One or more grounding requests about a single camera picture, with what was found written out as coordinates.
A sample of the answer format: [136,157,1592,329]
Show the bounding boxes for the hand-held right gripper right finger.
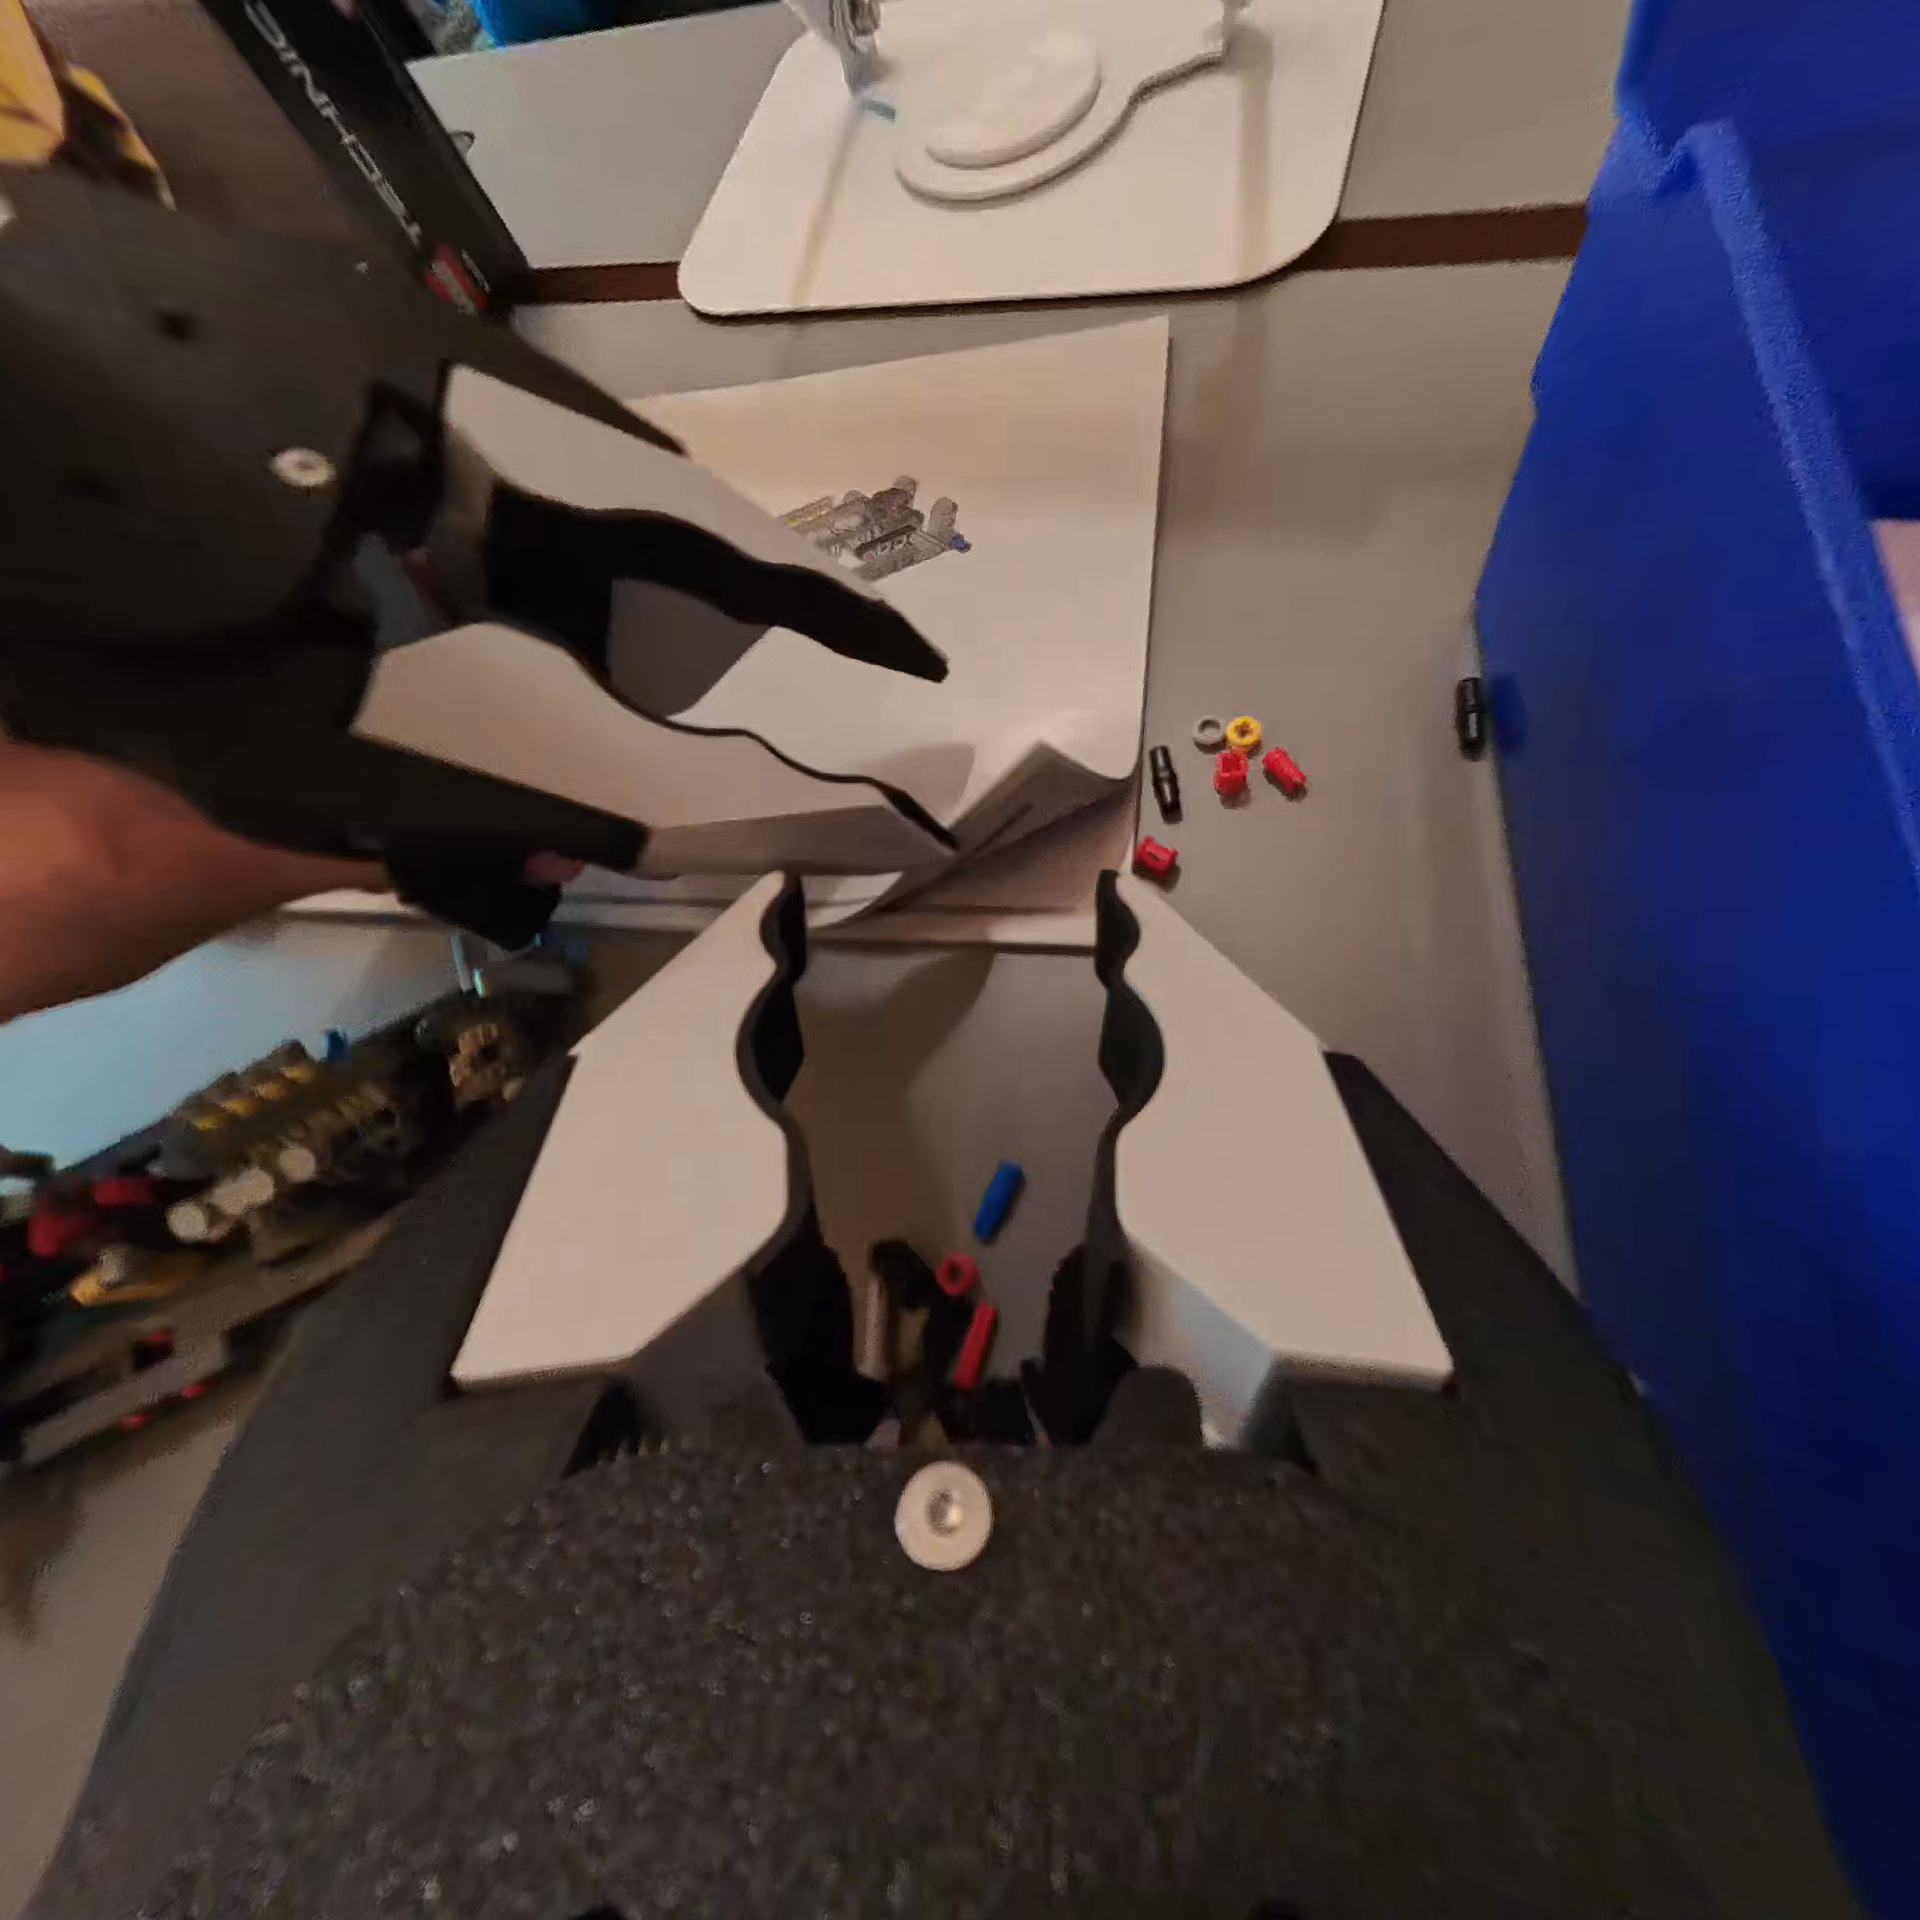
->
[1072,866,1456,1396]

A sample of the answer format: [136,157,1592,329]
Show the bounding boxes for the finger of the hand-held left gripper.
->
[439,363,952,723]
[349,615,965,879]

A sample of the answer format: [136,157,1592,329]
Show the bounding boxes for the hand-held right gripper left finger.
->
[448,870,824,1390]

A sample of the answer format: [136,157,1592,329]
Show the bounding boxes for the white instruction booklet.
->
[286,315,1173,956]

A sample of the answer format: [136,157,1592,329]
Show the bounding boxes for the grey black lego chassis assembly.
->
[0,945,586,1474]

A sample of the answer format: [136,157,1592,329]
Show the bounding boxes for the person's left forearm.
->
[0,738,408,1029]

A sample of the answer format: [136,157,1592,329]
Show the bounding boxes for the pile of red blue lego pins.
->
[866,1158,1029,1426]

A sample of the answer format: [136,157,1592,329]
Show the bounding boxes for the lego set box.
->
[0,0,536,319]

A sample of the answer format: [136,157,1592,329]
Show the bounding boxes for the cluster of small lego bushes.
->
[1130,713,1311,886]

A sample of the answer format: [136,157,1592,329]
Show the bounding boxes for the blue plastic bin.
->
[1475,0,1920,1920]

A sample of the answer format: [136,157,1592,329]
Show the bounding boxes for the white tablet stand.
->
[678,0,1390,319]

